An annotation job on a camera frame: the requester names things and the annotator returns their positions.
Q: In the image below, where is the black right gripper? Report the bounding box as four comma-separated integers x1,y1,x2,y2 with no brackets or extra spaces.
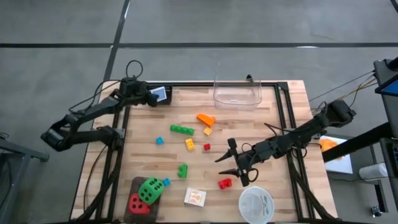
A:
214,138,272,188

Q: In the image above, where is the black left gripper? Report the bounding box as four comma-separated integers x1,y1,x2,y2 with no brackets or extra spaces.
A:
119,77,159,108

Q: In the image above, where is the blue card deck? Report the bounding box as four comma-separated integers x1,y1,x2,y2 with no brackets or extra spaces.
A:
150,86,168,103

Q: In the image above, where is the red stepped toy brick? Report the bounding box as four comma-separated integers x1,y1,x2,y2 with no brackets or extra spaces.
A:
218,178,233,190

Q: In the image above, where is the long green toy brick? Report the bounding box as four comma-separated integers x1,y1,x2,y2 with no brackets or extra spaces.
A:
169,124,195,136

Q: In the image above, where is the orange toy brick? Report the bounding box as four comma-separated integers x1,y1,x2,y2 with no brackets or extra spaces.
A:
196,113,216,128

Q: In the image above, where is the orange white card box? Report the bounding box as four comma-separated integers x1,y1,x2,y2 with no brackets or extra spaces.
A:
183,187,207,208

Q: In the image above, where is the green plush die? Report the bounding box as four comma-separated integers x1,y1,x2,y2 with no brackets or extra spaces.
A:
137,177,165,205

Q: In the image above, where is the red plush die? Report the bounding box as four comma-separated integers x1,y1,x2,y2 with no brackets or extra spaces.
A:
128,192,152,215

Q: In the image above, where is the small black tray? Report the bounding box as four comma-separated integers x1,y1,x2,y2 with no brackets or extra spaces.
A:
146,85,174,106

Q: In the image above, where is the clear plastic bin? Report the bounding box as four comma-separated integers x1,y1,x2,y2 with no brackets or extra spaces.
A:
213,73,262,111

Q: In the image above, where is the grey translucent bin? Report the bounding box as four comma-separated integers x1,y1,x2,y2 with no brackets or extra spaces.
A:
123,176,162,224

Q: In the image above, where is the orange object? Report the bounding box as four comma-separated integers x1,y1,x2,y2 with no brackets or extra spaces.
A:
319,139,340,153

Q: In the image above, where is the white paper sheet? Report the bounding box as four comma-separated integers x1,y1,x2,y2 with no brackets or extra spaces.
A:
320,135,354,174

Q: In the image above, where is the black beam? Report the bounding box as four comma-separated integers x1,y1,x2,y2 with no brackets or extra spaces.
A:
322,122,393,163

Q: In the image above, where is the white roll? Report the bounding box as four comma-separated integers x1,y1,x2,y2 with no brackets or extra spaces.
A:
358,162,389,180

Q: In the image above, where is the black shelf rack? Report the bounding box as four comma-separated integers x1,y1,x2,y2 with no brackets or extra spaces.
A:
379,136,398,218

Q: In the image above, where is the blue screen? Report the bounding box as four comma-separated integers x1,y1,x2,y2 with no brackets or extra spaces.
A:
374,74,398,97

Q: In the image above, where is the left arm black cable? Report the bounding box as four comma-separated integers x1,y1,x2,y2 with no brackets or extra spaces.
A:
68,59,144,113

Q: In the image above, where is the thin black cable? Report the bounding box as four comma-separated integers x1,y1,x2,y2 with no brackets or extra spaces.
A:
309,70,377,103

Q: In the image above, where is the thin tan cable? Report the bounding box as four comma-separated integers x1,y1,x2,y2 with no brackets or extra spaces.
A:
310,76,377,110

